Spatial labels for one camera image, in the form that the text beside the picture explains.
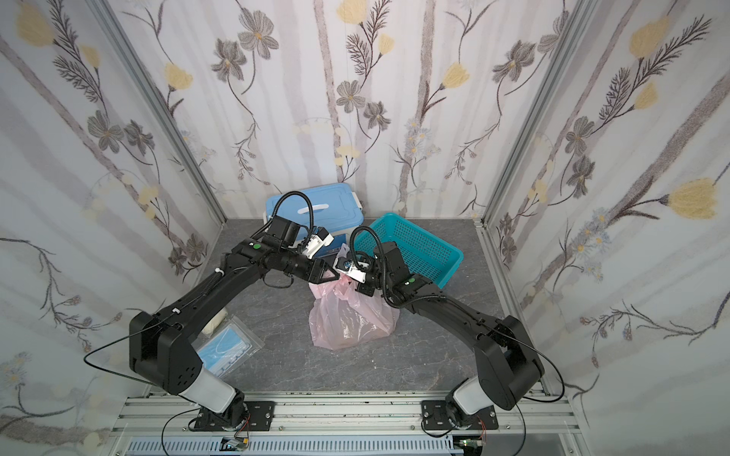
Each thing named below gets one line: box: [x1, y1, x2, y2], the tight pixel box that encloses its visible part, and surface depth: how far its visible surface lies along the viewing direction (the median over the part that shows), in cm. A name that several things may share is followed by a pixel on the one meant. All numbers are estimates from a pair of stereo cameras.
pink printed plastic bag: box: [308, 243, 401, 351], surface depth 82 cm
